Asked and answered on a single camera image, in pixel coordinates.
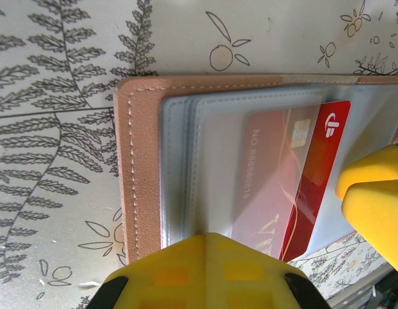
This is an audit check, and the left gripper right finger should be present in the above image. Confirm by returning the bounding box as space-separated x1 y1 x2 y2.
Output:
207 232 331 309

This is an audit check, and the floral patterned table cover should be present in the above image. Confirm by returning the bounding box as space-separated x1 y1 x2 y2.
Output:
0 0 398 309

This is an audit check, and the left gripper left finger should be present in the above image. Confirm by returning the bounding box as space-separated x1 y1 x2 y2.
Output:
88 233 209 309

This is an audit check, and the wide aluminium base rail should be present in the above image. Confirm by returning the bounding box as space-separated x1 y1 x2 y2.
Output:
329 263 398 309

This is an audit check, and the red VIP credit card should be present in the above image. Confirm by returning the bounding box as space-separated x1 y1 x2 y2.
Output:
239 100 352 263

